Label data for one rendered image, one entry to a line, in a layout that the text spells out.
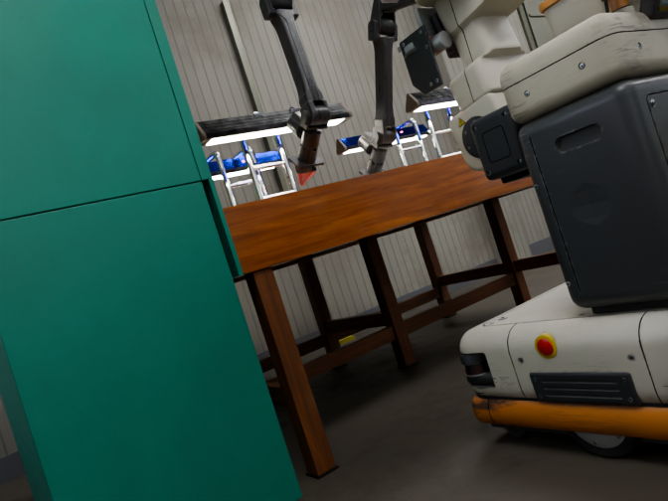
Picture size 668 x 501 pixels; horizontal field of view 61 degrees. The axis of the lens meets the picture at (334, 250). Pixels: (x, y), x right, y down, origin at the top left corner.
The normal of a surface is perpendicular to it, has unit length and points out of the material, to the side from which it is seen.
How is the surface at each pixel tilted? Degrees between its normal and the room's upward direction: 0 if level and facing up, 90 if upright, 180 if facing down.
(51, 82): 90
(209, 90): 90
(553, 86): 90
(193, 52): 90
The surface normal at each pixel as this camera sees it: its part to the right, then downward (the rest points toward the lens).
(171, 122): 0.52, -0.18
